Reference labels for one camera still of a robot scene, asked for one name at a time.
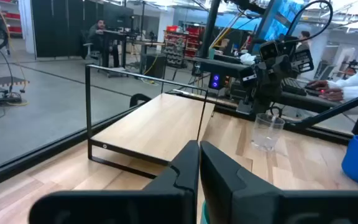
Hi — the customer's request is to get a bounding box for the black curved handle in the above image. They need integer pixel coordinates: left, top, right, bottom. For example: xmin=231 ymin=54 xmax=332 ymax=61
xmin=129 ymin=93 xmax=152 ymax=108

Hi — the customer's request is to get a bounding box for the black upright pole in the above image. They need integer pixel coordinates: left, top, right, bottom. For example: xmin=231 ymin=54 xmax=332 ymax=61
xmin=196 ymin=0 xmax=222 ymax=59

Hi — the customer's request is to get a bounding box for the dark desk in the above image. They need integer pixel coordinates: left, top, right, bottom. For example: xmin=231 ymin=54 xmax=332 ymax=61
xmin=278 ymin=91 xmax=341 ymax=113

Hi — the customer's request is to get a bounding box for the white crumpled paper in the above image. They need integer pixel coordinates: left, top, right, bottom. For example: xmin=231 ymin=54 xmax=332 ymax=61
xmin=239 ymin=52 xmax=257 ymax=66

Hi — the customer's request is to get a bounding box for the wooden shelf with black frame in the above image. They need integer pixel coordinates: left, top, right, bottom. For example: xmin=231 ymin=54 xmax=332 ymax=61
xmin=85 ymin=64 xmax=216 ymax=180

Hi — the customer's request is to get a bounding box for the computer with purple lights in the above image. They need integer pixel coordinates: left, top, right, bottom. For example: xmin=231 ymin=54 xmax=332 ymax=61
xmin=208 ymin=72 xmax=223 ymax=90

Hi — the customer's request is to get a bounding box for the black cabinet row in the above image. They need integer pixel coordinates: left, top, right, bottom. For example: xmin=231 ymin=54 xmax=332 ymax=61
xmin=30 ymin=0 xmax=105 ymax=59

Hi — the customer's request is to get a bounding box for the standing person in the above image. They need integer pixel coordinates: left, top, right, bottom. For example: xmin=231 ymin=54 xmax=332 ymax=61
xmin=295 ymin=30 xmax=312 ymax=52

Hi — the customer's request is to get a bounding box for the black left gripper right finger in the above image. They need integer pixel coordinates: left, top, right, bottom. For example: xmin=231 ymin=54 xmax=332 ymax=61
xmin=200 ymin=140 xmax=358 ymax=224

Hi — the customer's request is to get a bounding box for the clear glass mug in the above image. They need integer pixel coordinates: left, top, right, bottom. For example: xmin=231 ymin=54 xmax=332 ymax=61
xmin=250 ymin=113 xmax=286 ymax=152

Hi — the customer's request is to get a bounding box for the person's hand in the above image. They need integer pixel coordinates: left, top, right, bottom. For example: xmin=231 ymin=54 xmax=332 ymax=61
xmin=306 ymin=80 xmax=344 ymax=102

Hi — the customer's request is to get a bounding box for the black background desk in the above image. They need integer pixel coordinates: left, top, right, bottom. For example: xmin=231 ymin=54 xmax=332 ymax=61
xmin=99 ymin=29 xmax=129 ymax=68

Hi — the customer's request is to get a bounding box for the black table frame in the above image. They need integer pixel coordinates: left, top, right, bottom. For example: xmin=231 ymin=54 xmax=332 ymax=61
xmin=0 ymin=88 xmax=358 ymax=192

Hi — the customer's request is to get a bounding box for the seated person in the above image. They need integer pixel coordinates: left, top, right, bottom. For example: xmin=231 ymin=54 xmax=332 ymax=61
xmin=87 ymin=19 xmax=121 ymax=68

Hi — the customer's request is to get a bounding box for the rack with red bins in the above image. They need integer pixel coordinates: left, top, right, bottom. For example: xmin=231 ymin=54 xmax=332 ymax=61
xmin=163 ymin=25 xmax=205 ymax=68
xmin=0 ymin=0 xmax=23 ymax=38

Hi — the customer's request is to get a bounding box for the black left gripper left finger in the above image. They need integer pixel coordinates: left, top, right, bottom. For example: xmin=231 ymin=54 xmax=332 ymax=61
xmin=28 ymin=139 xmax=201 ymax=224

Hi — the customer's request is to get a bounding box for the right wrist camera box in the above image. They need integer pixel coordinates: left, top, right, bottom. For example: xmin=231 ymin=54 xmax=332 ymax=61
xmin=259 ymin=40 xmax=280 ymax=60

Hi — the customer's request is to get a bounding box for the yellow black hazard strip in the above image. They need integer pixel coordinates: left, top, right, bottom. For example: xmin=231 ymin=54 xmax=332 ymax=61
xmin=0 ymin=77 xmax=30 ymax=88

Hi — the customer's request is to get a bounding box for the black cable loop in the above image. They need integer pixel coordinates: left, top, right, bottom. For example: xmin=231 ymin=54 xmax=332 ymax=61
xmin=268 ymin=105 xmax=283 ymax=118

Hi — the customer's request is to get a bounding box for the keyboard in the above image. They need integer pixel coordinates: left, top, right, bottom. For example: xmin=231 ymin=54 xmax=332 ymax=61
xmin=280 ymin=77 xmax=309 ymax=96

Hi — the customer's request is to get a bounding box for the black box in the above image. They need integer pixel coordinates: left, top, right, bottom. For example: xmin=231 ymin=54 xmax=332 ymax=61
xmin=144 ymin=53 xmax=167 ymax=79

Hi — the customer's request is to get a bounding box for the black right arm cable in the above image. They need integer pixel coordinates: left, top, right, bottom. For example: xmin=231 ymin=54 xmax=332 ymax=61
xmin=283 ymin=0 xmax=334 ymax=44

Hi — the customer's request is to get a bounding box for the floor cable bundle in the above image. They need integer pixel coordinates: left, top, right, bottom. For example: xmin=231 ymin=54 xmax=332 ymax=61
xmin=0 ymin=90 xmax=29 ymax=121

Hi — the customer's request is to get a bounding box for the blue panel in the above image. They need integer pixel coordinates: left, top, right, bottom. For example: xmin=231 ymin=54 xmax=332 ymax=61
xmin=253 ymin=0 xmax=304 ymax=43

